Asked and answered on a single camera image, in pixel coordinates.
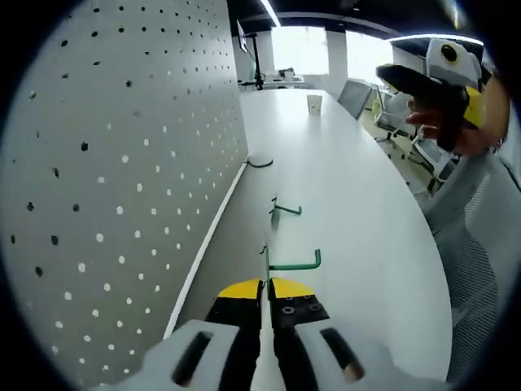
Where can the person's right hand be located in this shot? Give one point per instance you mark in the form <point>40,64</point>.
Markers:
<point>476,140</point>

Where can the office chair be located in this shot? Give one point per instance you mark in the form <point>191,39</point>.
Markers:
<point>395,122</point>
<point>433,163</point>
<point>355,97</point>

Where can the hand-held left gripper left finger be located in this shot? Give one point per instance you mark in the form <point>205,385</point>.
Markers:
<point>236,313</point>

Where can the white perforated mounting plate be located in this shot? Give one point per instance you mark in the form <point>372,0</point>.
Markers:
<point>122,163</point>

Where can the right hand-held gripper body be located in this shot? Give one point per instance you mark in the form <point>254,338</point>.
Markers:
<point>456,65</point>

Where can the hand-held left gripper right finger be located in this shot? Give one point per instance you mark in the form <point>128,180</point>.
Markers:
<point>297,309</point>

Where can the ceiling light strip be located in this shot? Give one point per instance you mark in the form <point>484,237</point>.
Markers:
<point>269,12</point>

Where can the monitor on black stand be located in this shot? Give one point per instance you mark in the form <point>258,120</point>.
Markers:
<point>254,61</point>

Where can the green hook assembly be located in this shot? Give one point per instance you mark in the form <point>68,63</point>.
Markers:
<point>293,266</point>
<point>287,209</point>

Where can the paper cup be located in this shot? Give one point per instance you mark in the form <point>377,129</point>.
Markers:
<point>314,105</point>

